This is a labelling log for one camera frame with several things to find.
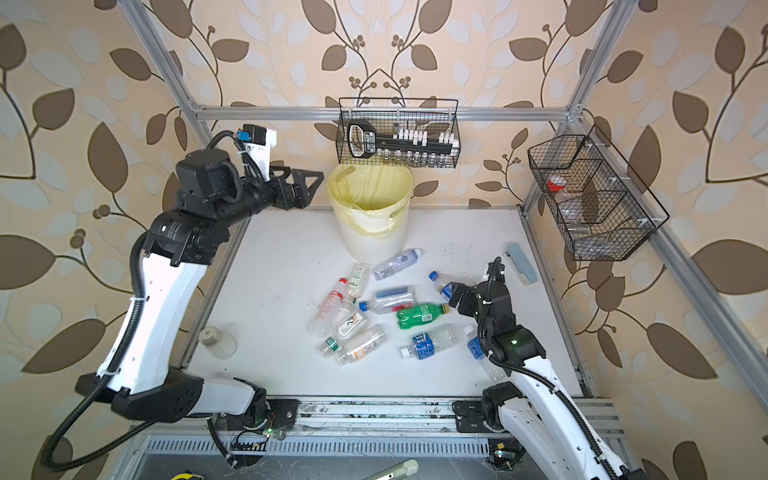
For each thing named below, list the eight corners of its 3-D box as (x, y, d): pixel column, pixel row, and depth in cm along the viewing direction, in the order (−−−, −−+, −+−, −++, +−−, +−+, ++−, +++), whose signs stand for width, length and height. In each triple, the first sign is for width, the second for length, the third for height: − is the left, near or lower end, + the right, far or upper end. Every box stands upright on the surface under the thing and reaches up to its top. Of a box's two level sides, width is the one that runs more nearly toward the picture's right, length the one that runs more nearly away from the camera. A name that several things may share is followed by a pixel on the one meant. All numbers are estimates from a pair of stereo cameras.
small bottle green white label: (344, 300, 95) (343, 295, 92) (356, 269, 102) (355, 263, 100) (358, 303, 94) (357, 298, 91) (369, 271, 102) (368, 265, 99)
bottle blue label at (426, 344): (405, 367, 83) (406, 362, 79) (398, 347, 86) (398, 341, 83) (459, 346, 86) (462, 340, 83) (450, 328, 90) (452, 321, 86)
